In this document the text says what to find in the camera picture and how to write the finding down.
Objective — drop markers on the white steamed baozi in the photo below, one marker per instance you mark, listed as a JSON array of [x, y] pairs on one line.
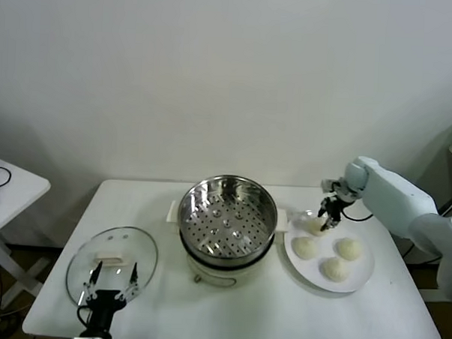
[[335, 270], [312, 227], [304, 248], [349, 248]]

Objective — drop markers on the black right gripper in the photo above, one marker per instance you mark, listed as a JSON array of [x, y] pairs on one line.
[[334, 208]]

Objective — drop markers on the white table leg frame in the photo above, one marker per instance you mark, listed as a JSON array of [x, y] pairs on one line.
[[428, 294]]

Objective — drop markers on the cream electric cooker base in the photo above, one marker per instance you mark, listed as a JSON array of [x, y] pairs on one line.
[[214, 276]]

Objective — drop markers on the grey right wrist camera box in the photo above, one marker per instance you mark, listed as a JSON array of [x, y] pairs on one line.
[[327, 185]]

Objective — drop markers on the round glass pot lid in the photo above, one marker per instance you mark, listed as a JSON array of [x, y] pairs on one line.
[[143, 248]]

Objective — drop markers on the pale white right robot arm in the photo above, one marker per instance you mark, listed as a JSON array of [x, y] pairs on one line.
[[390, 191]]

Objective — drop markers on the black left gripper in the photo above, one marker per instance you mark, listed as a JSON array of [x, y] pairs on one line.
[[103, 308]]

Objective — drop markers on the white side table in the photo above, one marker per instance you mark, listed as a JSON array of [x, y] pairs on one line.
[[18, 190]]

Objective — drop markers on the white round plate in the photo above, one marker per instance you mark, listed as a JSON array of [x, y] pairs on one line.
[[308, 272]]

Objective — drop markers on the perforated steel steamer basket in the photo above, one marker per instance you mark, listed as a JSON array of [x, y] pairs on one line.
[[227, 233]]

